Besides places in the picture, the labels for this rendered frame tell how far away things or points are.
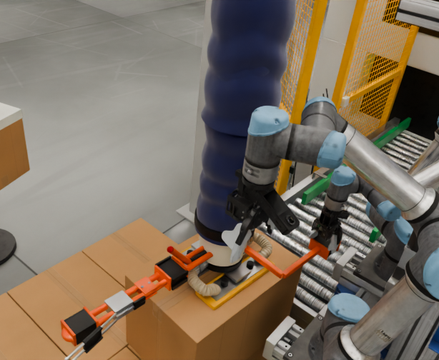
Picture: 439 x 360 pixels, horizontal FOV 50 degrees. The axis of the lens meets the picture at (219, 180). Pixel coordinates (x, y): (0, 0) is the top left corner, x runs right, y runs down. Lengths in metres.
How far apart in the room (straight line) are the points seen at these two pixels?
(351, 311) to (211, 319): 0.53
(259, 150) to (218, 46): 0.47
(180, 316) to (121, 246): 0.92
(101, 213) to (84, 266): 1.22
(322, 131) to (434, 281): 0.39
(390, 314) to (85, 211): 2.79
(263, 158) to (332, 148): 0.13
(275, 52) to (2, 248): 2.51
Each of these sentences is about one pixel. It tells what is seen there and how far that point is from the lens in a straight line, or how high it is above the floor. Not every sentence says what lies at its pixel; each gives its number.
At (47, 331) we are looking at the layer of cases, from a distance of 2.23.
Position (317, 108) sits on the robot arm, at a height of 1.85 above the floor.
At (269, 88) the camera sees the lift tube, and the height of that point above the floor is 1.75.
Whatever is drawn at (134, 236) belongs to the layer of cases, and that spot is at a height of 0.54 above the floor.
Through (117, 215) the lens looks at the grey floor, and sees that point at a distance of 3.60.
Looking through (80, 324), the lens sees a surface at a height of 1.10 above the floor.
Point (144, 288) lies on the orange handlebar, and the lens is 1.60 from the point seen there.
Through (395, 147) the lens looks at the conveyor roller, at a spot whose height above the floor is 0.55.
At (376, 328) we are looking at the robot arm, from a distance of 1.24.
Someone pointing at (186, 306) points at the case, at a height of 0.94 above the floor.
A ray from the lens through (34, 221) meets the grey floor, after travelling 3.62.
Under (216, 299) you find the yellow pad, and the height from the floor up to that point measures 0.97.
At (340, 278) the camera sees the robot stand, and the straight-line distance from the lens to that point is 2.00.
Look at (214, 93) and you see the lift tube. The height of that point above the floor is 1.71.
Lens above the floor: 2.28
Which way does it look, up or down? 34 degrees down
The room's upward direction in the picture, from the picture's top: 7 degrees clockwise
